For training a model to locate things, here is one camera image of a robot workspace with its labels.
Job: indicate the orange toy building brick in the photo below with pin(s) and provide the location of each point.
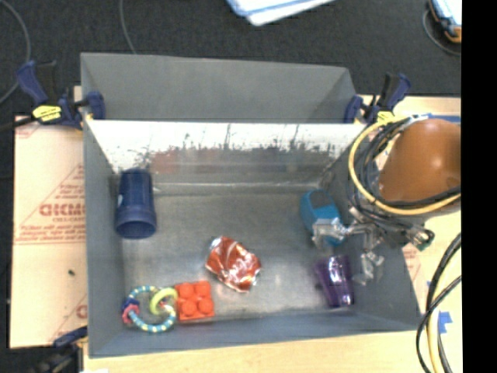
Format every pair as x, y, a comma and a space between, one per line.
194, 300

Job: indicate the purple plastic toy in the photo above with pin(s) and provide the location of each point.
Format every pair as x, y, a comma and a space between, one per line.
334, 282

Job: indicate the grey metal bin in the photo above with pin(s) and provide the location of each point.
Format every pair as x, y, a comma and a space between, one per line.
248, 216

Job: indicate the dark blue plastic cup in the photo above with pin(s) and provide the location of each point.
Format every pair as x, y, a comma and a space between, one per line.
135, 202

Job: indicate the red crumpled foil packet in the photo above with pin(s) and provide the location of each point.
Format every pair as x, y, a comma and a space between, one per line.
232, 264

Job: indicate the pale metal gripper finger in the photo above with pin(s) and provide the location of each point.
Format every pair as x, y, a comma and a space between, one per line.
370, 262
330, 231

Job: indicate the blue toy car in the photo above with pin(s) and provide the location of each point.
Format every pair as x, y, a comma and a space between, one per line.
320, 206

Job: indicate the brown cardboard board red print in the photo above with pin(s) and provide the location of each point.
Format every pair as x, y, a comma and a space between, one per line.
46, 192

